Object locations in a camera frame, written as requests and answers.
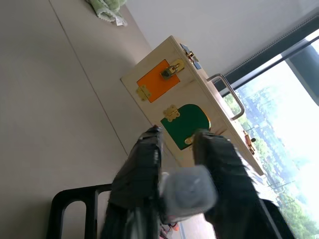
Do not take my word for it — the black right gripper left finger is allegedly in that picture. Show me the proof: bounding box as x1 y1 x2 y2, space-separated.
100 126 164 239

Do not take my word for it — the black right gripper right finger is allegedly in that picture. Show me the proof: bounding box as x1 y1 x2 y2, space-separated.
192 131 296 239

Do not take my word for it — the grey pen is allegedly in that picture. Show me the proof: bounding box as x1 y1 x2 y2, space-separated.
159 166 219 224

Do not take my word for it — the wooden lock box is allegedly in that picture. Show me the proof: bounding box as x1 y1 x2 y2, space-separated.
120 35 265 176

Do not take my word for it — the small brass padlock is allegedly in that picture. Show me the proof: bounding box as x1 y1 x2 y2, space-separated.
160 64 180 81

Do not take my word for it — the green towel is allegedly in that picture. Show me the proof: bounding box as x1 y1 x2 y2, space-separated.
86 0 128 27

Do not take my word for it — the silver box handle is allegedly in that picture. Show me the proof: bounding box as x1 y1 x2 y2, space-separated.
206 73 246 120

